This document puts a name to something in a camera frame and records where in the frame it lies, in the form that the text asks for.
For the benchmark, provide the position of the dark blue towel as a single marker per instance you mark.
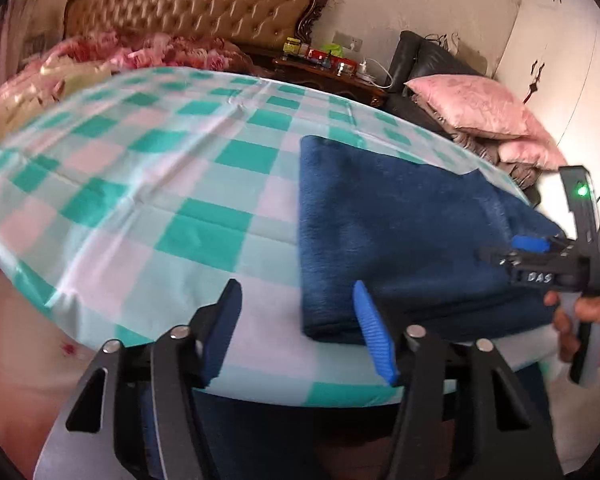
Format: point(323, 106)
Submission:
point(405, 220)

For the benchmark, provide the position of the green plastic bag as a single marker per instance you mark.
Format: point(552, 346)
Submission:
point(335, 49)

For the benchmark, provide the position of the round metal tin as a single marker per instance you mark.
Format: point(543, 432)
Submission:
point(346, 66)

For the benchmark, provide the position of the beige floral quilt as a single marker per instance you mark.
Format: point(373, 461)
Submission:
point(25, 95)

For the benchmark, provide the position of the white charger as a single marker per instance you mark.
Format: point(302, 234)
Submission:
point(365, 71)

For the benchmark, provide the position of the grey brown folded blanket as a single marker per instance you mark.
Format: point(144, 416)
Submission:
point(480, 147)

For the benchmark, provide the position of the red box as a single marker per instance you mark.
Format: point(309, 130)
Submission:
point(317, 55)

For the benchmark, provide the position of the green white checkered bed sheet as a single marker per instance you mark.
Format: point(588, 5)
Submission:
point(155, 170)

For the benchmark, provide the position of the tufted tan headboard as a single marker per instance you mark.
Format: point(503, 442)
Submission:
point(195, 0)

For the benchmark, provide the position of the yellow green jar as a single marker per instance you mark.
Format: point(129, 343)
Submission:
point(293, 46)

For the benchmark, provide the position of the person's right hand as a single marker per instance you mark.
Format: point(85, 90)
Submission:
point(562, 330)

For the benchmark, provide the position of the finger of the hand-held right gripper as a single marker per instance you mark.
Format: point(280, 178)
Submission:
point(530, 244)
point(495, 257)

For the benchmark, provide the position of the white wall socket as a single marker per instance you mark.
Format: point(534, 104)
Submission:
point(349, 41)

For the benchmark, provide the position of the small pink pillow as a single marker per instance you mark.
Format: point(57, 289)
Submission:
point(535, 150)

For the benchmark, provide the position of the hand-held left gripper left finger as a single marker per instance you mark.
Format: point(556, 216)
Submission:
point(225, 325)

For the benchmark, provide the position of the red tassel ornament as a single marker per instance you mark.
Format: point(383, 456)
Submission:
point(532, 85)

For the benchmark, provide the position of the large pink pillow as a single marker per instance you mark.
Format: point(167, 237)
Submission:
point(470, 105)

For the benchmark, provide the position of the red floral blanket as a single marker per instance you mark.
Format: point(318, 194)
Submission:
point(170, 50)

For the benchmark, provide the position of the black leather chair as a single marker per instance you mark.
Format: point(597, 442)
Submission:
point(430, 65)

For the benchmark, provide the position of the white wardrobe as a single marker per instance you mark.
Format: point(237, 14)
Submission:
point(570, 75)

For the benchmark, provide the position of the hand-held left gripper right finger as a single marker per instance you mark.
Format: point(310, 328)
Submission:
point(375, 340)

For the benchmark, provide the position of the dark wooden nightstand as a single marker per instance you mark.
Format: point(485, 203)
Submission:
point(330, 80)

